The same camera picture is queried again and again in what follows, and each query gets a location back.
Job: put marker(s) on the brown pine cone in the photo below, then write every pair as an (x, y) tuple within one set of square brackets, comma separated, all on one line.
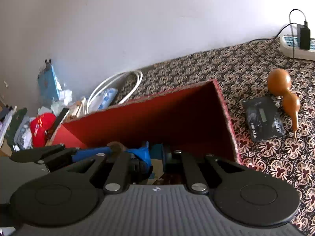
[(117, 148)]

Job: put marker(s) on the patterned floral tablecloth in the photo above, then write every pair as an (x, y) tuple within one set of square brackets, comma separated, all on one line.
[(270, 157)]

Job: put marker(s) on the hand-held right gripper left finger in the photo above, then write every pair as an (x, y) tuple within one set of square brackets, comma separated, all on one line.
[(142, 157)]

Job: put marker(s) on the red cardboard box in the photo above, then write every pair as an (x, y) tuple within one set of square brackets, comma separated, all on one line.
[(160, 113)]

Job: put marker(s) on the white power strip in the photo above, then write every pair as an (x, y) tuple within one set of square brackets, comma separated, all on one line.
[(286, 44)]

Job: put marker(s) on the tan picture box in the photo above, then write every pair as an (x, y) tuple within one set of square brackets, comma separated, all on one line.
[(77, 108)]

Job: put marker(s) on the crumpled white tissue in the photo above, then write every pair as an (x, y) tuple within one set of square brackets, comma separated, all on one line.
[(62, 97)]

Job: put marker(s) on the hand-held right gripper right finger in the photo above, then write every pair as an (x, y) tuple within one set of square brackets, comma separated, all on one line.
[(157, 152)]

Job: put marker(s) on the blue and white packet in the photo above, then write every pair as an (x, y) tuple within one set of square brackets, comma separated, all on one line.
[(108, 95)]

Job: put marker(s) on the brown wooden gourd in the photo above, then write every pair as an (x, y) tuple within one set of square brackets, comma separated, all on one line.
[(279, 81)]

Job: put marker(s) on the red plush toy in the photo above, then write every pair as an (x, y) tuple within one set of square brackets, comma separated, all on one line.
[(40, 127)]

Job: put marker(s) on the black electronic device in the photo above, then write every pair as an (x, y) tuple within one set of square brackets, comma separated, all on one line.
[(263, 118)]

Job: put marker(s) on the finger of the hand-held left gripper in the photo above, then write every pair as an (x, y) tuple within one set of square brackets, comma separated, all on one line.
[(91, 152), (37, 153)]

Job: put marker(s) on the black charger plug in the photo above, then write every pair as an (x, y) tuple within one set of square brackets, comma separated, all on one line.
[(304, 36)]

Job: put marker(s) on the dark green cloth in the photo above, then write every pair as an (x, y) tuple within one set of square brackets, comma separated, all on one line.
[(19, 120)]

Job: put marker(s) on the blue packet with clips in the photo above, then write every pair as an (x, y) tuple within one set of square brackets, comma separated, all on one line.
[(49, 81)]

